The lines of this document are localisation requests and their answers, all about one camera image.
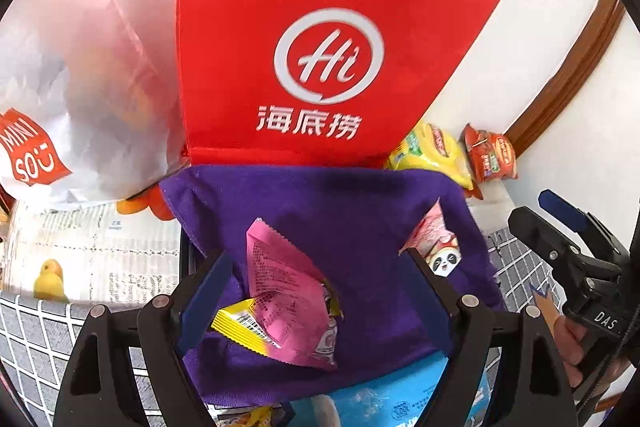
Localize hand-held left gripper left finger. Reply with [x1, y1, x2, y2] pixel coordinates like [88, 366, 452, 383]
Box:
[52, 249, 236, 427]

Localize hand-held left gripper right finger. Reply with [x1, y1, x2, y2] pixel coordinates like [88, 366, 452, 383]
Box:
[400, 247, 581, 427]

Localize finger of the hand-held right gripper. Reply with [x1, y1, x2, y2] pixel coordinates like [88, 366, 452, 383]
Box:
[537, 189, 628, 258]
[507, 206, 583, 268]

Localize yellow striped snack packet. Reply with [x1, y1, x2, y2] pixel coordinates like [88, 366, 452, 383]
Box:
[210, 298, 281, 355]

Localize panda print snack packet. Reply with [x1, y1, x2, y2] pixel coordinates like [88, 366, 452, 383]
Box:
[398, 198, 462, 278]

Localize pink snack packet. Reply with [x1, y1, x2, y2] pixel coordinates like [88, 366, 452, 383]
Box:
[245, 218, 343, 373]

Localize person's right hand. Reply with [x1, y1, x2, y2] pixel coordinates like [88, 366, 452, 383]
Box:
[552, 314, 588, 388]

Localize blue edged star card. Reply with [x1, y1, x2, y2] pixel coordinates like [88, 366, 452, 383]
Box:
[530, 282, 563, 353]

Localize red noodle packet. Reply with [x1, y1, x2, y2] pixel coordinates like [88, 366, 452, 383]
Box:
[460, 123, 520, 185]

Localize light blue box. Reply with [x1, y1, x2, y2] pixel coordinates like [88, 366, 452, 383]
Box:
[287, 349, 493, 427]

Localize purple cloth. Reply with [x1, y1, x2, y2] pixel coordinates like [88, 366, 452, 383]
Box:
[159, 164, 508, 410]

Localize chick print cloth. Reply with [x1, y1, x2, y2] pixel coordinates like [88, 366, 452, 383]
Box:
[0, 197, 183, 308]

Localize yellow noodle packet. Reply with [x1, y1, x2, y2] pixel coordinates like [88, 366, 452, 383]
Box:
[384, 121, 476, 200]

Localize grey checked tablecloth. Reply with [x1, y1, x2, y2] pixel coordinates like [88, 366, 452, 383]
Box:
[0, 227, 576, 427]

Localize white paper bag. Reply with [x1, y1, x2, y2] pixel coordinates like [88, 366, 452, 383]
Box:
[0, 0, 188, 205]

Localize black cable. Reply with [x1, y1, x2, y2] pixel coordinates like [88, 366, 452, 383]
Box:
[575, 322, 633, 427]

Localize brown wooden door frame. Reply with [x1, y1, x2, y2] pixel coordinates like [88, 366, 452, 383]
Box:
[505, 0, 626, 155]

